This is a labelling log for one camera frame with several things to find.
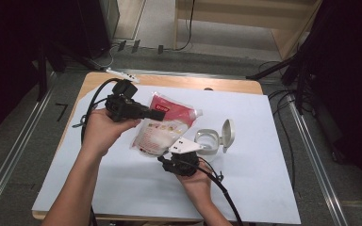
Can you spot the black stand leg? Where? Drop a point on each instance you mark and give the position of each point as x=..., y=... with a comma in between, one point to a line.
x=273, y=69
x=59, y=56

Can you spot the metal floor rail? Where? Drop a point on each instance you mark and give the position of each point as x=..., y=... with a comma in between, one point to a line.
x=12, y=169
x=317, y=163

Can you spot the wooden table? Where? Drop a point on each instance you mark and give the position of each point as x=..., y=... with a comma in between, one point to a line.
x=185, y=81

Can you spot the black cabinet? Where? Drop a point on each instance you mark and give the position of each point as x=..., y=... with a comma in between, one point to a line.
x=94, y=25

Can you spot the white paper sheet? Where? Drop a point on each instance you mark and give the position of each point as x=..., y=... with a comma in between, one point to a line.
x=264, y=175

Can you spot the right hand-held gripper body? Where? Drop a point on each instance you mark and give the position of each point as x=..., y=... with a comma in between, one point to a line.
x=184, y=163

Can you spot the red and white refill pouch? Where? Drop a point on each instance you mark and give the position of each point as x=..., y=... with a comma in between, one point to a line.
x=163, y=132

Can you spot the dark curtain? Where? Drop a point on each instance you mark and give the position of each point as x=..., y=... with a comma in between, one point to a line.
x=6, y=62
x=352, y=78

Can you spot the person's right hand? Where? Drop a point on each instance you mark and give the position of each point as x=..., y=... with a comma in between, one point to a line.
x=198, y=188

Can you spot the person's left hand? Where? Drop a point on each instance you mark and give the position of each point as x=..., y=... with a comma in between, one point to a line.
x=99, y=132

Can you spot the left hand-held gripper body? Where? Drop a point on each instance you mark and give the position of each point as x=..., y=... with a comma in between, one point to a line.
x=122, y=105

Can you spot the wooden shelf unit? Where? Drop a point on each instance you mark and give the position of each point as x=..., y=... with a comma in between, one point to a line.
x=232, y=14

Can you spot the white lidded container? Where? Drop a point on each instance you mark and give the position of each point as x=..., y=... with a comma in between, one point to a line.
x=212, y=141

